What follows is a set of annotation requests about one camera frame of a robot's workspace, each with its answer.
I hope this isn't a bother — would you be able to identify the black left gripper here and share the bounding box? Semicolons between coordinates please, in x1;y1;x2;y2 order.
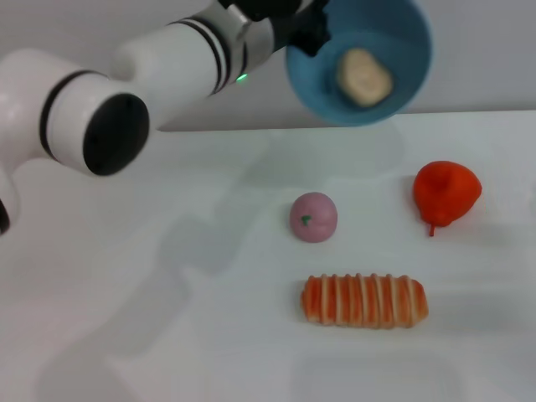
274;0;332;57

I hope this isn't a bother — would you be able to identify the beige egg yolk pastry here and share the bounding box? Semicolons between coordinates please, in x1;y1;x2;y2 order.
336;47;395;108

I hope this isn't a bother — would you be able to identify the blue bowl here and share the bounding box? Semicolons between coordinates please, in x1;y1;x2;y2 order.
285;0;434;127

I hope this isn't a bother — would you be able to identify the orange striped bread loaf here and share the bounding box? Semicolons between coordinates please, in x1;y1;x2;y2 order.
300;272;430;329

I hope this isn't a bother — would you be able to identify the pink round fruit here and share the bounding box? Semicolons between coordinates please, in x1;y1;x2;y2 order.
289;192;338;244

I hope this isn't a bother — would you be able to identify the red pear toy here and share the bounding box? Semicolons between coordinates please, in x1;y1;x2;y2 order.
413;160;483;238

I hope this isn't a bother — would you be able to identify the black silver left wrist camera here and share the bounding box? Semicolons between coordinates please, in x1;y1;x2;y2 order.
217;0;305;22

